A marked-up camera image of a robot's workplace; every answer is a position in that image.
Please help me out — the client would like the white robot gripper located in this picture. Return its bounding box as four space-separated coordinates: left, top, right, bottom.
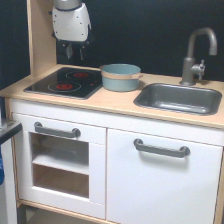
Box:
52 4 91 61

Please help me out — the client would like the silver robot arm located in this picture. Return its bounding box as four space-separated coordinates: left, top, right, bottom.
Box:
52 0 91 60

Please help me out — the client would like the light blue toy pot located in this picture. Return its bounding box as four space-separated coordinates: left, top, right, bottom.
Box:
100 64 142 92

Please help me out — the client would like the grey toy sink basin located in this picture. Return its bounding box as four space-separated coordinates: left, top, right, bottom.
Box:
134 83 222 115

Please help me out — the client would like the black toy stove top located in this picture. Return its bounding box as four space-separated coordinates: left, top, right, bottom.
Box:
24 67 102 99

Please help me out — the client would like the grey object at left edge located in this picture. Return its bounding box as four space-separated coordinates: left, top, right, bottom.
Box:
0 119 22 224

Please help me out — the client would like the grey toy faucet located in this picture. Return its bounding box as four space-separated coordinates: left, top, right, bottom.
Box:
180 28 217 86

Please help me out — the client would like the white cabinet door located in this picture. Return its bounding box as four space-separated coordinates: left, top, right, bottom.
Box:
106 130 221 224

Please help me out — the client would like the grey oven door handle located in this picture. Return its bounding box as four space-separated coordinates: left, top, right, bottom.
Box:
34 122 81 138

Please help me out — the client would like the wooden toy kitchen frame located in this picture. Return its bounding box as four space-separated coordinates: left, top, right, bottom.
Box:
0 0 224 224

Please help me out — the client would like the grey cabinet door handle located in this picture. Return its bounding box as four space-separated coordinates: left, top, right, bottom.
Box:
133 139 190 158

